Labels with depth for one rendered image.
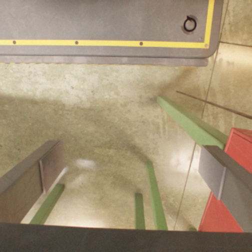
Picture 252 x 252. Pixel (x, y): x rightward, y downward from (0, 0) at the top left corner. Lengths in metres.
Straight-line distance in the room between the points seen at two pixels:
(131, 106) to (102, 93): 0.14
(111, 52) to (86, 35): 0.07
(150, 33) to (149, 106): 0.40
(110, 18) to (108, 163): 0.64
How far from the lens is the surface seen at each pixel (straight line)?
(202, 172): 0.17
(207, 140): 0.29
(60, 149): 0.16
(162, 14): 0.51
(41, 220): 0.84
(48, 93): 0.89
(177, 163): 0.93
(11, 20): 0.58
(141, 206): 0.92
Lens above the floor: 0.80
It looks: 74 degrees down
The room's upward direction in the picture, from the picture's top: 174 degrees counter-clockwise
